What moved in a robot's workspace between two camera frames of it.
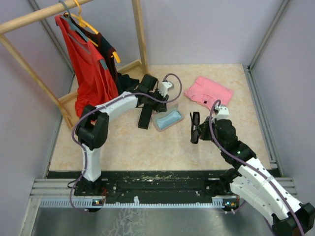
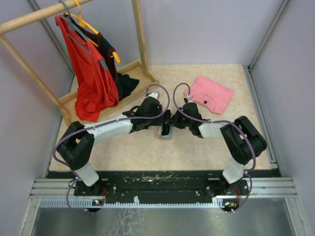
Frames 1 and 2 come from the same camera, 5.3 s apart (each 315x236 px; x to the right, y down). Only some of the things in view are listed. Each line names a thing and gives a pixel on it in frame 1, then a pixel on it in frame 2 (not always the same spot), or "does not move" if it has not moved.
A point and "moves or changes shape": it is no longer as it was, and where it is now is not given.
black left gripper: x=160 y=107 -> x=159 y=121
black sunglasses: x=195 y=121 moves or changes shape
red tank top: x=95 y=83 does not move
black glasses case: x=145 y=117 moves or changes shape
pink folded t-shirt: x=205 y=91 does not move
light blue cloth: x=169 y=119 moves or changes shape
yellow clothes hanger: x=82 y=23 does not move
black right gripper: x=203 y=129 -> x=174 y=122
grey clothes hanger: x=69 y=22 does not move
